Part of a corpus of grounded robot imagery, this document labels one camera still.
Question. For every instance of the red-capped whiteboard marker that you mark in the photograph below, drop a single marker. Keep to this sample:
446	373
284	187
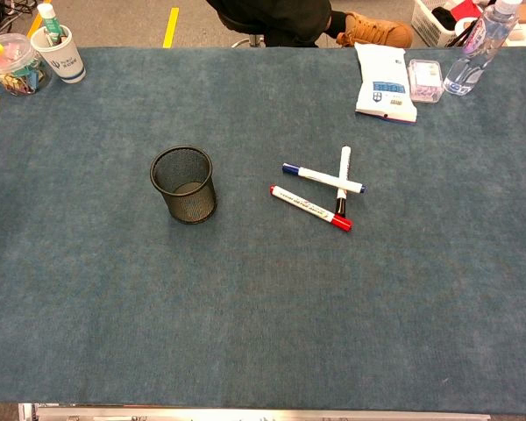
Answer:
307	207

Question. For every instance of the blue-capped whiteboard marker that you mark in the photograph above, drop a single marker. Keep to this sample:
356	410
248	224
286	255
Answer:
320	176

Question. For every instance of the black cylindrical cup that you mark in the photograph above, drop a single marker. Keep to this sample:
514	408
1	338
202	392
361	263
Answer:
193	206

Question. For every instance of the black-capped whiteboard marker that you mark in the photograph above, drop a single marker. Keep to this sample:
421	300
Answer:
345	160

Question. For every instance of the blue felt table mat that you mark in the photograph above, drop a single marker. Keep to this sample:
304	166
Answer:
263	307

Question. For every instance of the chrome stool base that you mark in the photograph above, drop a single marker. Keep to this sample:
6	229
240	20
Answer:
255	40

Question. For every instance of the white tissue pack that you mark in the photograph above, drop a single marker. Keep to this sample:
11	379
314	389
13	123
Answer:
381	66

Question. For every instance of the person in black clothes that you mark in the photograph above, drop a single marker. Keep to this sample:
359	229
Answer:
272	17

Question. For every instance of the small clear plastic box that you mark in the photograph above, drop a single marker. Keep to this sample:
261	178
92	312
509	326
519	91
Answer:
425	81

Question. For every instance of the tan suede shoe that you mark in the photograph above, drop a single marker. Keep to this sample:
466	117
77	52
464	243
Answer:
372	30

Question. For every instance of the white paper cup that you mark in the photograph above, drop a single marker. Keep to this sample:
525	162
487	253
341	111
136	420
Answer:
68	61

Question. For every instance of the white plastic basket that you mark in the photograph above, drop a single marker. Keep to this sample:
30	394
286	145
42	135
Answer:
425	22

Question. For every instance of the clear water bottle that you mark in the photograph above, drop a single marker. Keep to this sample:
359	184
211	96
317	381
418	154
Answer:
482	39

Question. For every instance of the clear jar of clips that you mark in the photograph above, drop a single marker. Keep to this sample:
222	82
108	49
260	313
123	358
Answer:
13	70

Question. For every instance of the white green glue tube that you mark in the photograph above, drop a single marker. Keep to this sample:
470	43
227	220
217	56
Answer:
48	15

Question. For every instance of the aluminium frame rail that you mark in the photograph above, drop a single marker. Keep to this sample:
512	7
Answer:
245	414

